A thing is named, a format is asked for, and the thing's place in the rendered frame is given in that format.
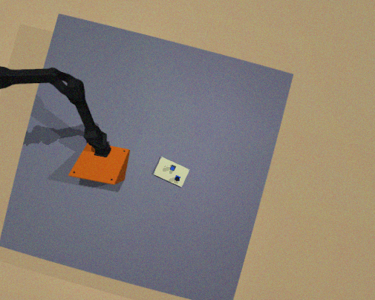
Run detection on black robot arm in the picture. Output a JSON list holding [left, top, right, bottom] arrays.
[[0, 66, 111, 157]]

